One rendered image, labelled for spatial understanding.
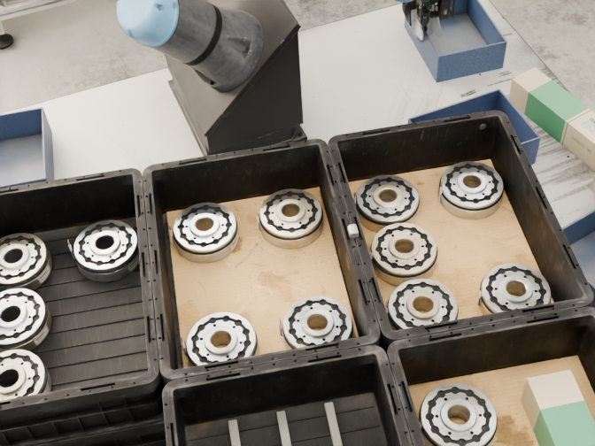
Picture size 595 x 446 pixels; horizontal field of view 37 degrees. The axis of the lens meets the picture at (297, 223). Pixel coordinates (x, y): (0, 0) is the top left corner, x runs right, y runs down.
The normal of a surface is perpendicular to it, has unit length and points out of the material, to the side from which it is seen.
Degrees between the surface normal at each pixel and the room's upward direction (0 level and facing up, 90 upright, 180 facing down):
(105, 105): 0
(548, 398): 0
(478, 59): 90
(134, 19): 46
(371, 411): 0
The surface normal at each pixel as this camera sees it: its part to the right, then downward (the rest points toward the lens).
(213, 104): -0.67, -0.24
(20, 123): 0.21, 0.74
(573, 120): -0.04, -0.64
